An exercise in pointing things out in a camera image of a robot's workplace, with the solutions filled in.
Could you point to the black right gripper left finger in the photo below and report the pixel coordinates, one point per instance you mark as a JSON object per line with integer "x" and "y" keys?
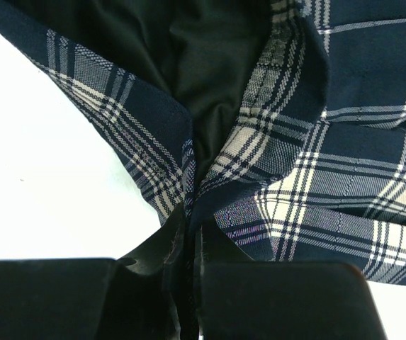
{"x": 94, "y": 298}

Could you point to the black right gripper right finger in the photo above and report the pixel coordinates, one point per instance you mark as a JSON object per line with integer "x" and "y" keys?
{"x": 240, "y": 298}

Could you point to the navy plaid pleated skirt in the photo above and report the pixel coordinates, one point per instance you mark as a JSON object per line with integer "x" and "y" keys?
{"x": 283, "y": 122}

